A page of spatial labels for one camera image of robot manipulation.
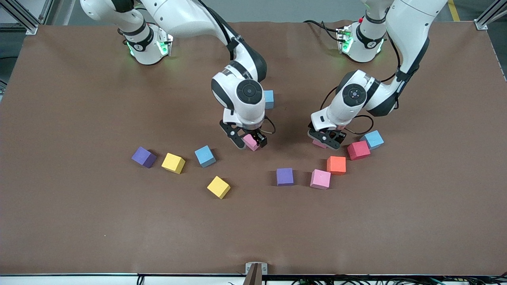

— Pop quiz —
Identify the yellow foam cube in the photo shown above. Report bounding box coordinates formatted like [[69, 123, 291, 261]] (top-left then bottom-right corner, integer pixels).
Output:
[[161, 152, 186, 175], [207, 176, 231, 200]]

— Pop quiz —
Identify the orange foam cube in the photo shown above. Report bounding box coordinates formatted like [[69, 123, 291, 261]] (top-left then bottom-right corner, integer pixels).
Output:
[[326, 156, 347, 175]]

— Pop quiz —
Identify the black base cable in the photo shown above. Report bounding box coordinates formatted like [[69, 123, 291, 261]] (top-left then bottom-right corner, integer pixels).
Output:
[[303, 20, 342, 42]]

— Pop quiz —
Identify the red foam cube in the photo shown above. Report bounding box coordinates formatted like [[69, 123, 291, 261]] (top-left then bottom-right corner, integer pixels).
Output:
[[347, 141, 371, 161]]

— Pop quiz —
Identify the brown table cover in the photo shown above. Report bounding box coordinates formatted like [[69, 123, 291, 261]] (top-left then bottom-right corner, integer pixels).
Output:
[[0, 20, 507, 276]]

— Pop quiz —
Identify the purple foam cube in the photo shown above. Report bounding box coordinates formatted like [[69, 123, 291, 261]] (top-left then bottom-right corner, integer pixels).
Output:
[[276, 168, 294, 186], [131, 146, 157, 169]]

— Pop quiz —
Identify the aluminium frame extrusion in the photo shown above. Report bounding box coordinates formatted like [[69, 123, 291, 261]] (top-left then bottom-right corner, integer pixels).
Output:
[[0, 0, 39, 35], [474, 0, 507, 31], [38, 0, 64, 25]]

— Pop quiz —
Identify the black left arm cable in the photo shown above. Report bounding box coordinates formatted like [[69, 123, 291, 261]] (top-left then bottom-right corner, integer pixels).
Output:
[[320, 34, 401, 136]]

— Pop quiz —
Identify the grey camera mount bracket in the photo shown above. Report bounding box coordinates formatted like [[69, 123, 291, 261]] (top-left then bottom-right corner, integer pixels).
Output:
[[242, 262, 269, 285]]

